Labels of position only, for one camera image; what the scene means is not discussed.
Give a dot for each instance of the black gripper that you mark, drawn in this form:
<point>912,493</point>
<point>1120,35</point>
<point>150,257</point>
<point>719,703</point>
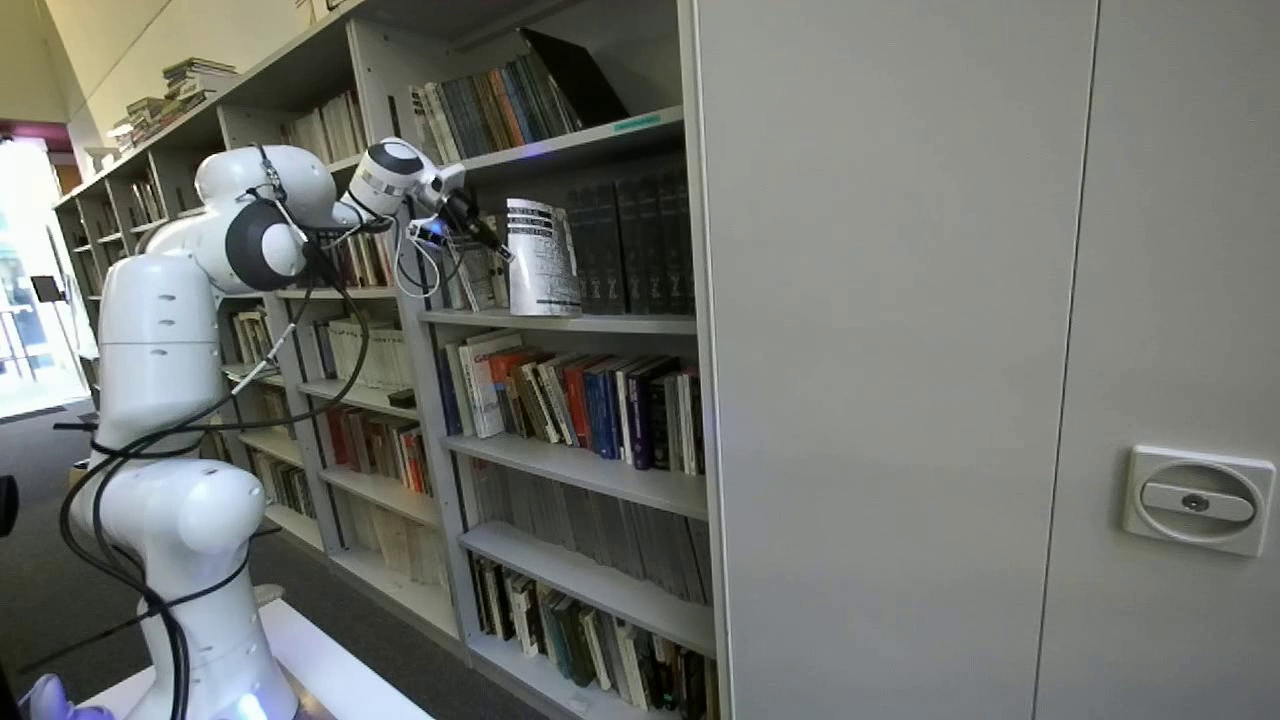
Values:
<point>452,206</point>

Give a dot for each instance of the white book with striped cover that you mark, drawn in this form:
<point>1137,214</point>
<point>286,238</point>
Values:
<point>542,263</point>

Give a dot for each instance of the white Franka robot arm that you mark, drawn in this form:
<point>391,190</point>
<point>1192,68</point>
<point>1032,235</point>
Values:
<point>160,347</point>

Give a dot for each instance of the stack of pale books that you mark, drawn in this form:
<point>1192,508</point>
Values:
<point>185,81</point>

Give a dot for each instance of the dark grey hardback volume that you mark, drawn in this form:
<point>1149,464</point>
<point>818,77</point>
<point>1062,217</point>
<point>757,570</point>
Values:
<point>591,253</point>
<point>641,247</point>
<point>675,240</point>
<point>611,251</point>

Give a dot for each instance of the grey metal bookcase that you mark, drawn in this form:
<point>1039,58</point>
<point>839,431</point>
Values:
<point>562,322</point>
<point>64,267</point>
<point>159,187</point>
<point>360,394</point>

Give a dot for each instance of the white book blue lettering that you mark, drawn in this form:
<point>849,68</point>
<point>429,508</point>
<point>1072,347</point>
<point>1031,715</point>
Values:
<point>481,394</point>

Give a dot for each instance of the black leaning book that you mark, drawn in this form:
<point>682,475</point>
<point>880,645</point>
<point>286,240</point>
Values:
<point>573,77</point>

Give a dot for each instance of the slim red book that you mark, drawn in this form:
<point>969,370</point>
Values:
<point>579,404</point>

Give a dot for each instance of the slim blue book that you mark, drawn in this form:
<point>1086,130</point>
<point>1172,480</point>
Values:
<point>603,409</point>

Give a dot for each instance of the tall grey cabinet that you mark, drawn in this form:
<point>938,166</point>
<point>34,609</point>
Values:
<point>904,332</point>

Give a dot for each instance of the white table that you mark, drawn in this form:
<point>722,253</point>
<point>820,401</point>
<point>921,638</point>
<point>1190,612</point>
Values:
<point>332,664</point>

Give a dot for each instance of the small black device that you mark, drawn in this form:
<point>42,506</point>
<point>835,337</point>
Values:
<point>6,506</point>

